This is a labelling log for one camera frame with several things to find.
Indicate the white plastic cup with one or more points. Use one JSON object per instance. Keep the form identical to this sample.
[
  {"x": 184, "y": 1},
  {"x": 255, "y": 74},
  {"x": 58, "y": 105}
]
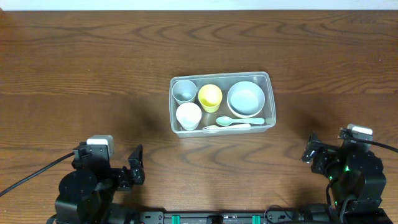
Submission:
[{"x": 189, "y": 115}]

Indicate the mint green plastic spoon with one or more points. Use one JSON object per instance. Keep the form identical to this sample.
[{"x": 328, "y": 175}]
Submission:
[{"x": 226, "y": 121}]

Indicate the white plastic bowl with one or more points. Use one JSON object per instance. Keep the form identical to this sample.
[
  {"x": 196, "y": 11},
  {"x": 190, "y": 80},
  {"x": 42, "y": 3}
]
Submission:
[{"x": 250, "y": 115}]

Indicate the grey plastic cup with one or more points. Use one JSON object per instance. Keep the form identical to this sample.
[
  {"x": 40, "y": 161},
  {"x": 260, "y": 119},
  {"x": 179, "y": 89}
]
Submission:
[{"x": 184, "y": 91}]

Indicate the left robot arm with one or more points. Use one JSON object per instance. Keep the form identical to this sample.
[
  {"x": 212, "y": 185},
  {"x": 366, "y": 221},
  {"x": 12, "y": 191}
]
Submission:
[{"x": 86, "y": 194}]

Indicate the light blue plastic bowl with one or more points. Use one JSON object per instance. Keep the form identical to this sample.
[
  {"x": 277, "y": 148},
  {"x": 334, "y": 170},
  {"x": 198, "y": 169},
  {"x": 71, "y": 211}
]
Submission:
[{"x": 246, "y": 97}]

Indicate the clear plastic container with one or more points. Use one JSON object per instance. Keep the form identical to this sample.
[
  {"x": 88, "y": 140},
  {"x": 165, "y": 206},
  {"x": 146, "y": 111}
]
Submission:
[{"x": 224, "y": 81}]

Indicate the yellow plastic cup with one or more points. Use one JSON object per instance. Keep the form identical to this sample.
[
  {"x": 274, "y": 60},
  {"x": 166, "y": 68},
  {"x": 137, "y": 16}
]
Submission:
[{"x": 210, "y": 97}]

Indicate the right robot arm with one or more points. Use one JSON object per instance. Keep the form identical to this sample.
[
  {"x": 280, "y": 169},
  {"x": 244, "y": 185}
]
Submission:
[{"x": 355, "y": 175}]

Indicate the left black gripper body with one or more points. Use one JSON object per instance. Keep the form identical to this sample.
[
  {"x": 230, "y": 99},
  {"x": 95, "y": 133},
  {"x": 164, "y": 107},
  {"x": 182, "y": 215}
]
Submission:
[{"x": 125, "y": 173}]

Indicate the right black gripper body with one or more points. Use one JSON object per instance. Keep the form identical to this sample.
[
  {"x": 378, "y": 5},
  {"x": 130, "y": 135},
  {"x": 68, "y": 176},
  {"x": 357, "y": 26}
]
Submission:
[{"x": 321, "y": 155}]

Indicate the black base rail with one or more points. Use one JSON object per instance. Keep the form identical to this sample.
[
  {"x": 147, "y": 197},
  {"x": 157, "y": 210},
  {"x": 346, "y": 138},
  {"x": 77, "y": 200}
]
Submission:
[{"x": 277, "y": 216}]

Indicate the pale pink plastic fork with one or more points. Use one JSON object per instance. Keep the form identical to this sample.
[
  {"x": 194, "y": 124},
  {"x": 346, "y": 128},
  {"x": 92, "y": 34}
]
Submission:
[{"x": 236, "y": 126}]

